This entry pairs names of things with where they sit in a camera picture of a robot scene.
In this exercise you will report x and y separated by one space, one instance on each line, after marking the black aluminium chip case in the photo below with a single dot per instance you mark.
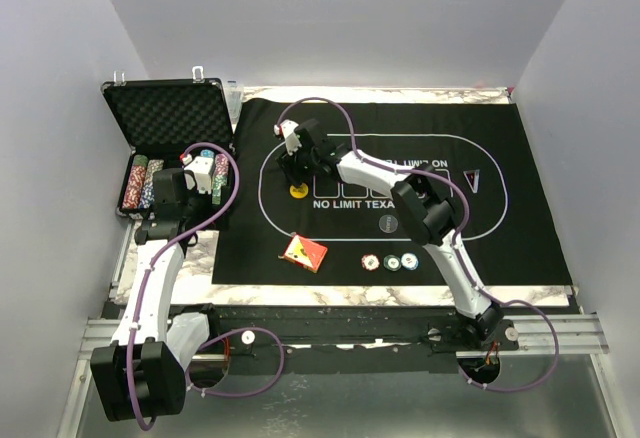
159 119

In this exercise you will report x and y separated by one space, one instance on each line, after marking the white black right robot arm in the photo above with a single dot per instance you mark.
427 217

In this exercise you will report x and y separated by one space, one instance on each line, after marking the black dealer button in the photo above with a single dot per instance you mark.
388 224

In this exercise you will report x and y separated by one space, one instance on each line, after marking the red white chip stack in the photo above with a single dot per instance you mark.
134 187

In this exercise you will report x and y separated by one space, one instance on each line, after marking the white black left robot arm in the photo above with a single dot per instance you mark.
141 374

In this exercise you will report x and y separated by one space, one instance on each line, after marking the aluminium extrusion rail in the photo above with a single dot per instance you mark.
571 334

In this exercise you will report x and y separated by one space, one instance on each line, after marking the red playing card box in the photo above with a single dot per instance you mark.
305 252

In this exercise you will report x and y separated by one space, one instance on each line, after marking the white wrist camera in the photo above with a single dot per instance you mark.
286 131
198 173

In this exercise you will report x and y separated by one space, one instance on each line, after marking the blue white chip stack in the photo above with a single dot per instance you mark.
147 191

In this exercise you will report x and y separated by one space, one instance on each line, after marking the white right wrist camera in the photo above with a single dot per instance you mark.
286 131

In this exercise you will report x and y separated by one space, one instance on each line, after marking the pink green chip stack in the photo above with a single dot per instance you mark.
220 177

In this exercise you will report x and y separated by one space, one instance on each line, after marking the green white poker chip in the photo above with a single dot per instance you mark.
392 263

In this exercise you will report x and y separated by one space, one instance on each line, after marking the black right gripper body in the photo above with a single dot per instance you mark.
298 168

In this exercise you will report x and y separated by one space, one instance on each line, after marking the blue white poker chip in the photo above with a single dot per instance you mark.
409 261

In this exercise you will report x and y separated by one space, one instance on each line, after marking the red white poker chip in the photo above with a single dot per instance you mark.
370 262

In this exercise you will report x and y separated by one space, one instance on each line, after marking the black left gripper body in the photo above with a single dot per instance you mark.
199 206

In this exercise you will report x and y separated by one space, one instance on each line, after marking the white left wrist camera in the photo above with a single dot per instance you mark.
198 173

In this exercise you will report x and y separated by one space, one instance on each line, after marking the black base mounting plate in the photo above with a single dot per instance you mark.
267 355

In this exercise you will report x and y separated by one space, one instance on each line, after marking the yellow big blind button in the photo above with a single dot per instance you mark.
299 192

